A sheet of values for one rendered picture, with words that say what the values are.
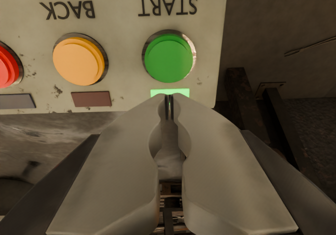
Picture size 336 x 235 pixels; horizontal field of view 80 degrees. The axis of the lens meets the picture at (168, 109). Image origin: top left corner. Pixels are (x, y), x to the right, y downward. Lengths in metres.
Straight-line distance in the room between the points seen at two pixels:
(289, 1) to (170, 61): 0.79
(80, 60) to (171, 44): 0.07
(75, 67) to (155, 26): 0.07
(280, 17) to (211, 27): 0.78
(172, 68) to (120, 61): 0.05
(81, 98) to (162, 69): 0.08
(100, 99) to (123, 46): 0.06
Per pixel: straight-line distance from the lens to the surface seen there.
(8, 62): 0.21
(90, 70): 0.18
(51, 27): 0.19
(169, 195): 2.49
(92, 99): 0.21
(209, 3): 0.17
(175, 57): 0.17
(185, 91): 0.19
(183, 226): 0.53
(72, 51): 0.18
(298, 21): 0.99
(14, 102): 0.24
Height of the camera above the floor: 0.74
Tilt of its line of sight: 37 degrees down
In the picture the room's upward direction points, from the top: 179 degrees clockwise
